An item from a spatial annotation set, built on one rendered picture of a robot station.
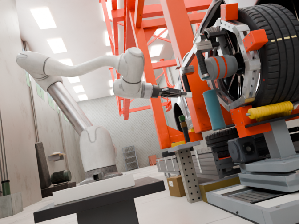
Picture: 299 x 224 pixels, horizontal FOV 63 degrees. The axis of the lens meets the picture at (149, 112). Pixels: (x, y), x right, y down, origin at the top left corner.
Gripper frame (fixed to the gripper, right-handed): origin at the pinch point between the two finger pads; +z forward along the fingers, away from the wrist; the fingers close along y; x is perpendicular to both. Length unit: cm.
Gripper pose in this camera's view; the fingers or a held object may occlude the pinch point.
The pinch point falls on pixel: (186, 94)
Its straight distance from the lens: 142.0
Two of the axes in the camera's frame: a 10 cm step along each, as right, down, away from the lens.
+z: 9.8, 0.8, 1.7
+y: -1.9, 2.4, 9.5
